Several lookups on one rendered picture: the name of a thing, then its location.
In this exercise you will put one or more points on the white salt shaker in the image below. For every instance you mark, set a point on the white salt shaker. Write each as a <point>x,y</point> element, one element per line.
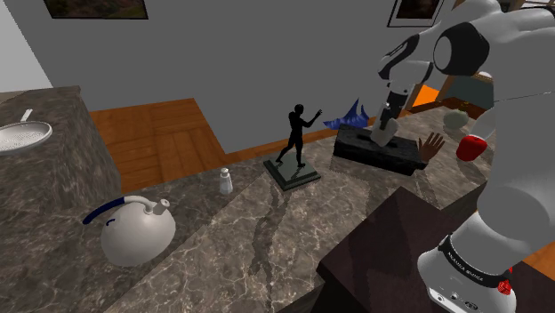
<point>226,184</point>

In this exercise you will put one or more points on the black tissue box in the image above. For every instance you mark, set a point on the black tissue box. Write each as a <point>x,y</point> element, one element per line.
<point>368,154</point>

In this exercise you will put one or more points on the brown hand figure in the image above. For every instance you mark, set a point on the brown hand figure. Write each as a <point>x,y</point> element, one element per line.
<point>429,149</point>

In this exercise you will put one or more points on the wide dark wall picture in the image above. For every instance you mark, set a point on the wide dark wall picture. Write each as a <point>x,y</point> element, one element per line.
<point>95,8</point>

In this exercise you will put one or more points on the blue spiky object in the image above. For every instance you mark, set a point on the blue spiky object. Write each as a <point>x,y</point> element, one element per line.
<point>349,120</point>

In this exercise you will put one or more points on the white-framed dark wall picture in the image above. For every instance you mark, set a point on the white-framed dark wall picture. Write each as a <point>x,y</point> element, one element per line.
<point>414,11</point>

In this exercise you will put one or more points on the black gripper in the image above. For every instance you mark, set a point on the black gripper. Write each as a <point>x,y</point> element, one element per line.
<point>385,115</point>

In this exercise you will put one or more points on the grey-green round vase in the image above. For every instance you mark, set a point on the grey-green round vase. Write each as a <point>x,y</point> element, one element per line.
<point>455,120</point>

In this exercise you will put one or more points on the black human figure on base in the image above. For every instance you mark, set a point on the black human figure on base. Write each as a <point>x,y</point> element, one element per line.
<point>297,130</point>

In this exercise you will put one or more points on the grey metal pan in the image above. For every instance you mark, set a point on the grey metal pan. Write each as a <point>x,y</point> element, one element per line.
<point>21,136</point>

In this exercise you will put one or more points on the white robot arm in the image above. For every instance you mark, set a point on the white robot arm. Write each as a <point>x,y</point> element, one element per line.
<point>511,173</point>

